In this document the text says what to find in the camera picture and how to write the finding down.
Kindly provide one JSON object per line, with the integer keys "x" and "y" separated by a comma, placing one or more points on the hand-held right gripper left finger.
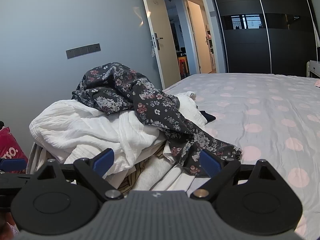
{"x": 103, "y": 160}

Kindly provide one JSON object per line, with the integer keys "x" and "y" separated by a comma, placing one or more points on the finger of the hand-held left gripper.
{"x": 12, "y": 165}

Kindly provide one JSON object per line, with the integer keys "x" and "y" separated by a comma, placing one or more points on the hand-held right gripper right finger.
{"x": 210, "y": 161}

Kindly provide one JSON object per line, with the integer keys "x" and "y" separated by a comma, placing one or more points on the dark floral garment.
{"x": 125, "y": 87}

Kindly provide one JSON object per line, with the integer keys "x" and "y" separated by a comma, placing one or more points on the red plastic bag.
{"x": 10, "y": 142}

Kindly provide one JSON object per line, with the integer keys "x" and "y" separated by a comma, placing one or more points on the beige cloth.
{"x": 35, "y": 157}

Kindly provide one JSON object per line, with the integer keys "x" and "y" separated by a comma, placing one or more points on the brown striped cloth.
{"x": 130, "y": 180}

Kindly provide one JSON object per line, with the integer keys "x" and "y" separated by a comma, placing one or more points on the white crinkled garment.
{"x": 75, "y": 127}

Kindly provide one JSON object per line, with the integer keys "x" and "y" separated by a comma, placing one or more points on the navy cloth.
{"x": 207, "y": 117}

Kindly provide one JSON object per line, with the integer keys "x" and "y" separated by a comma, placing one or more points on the white folded towel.
{"x": 155, "y": 172}

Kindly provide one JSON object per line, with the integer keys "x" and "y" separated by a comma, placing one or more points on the white cotton garment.
{"x": 192, "y": 107}

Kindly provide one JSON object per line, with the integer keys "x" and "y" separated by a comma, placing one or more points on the bed with pink-dotted sheet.
{"x": 262, "y": 110}

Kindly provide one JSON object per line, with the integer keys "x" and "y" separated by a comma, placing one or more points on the black sliding wardrobe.
{"x": 250, "y": 50}

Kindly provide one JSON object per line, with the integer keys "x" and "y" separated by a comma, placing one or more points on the cream hallway door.
{"x": 200, "y": 42}

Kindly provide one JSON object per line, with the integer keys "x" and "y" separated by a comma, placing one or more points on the white nightstand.
{"x": 315, "y": 70}

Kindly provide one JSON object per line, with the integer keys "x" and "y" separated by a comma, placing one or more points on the cream bedroom door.
{"x": 160, "y": 17}

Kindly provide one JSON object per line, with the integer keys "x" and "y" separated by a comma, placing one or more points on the grey wall switch panel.
{"x": 82, "y": 51}

